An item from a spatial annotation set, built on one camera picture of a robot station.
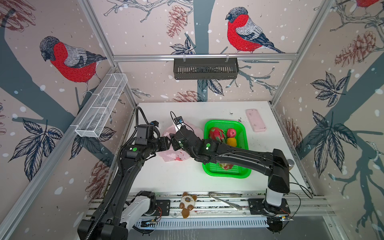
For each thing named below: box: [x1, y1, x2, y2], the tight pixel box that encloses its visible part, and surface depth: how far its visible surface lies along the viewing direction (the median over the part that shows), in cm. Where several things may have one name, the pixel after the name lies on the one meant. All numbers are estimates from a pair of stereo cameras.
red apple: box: [227, 128, 236, 138], surface depth 98 cm
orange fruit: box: [227, 137, 237, 148], surface depth 94 cm
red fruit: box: [209, 127, 226, 143], surface depth 94 cm
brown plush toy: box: [179, 192, 197, 219], surface depth 74 cm
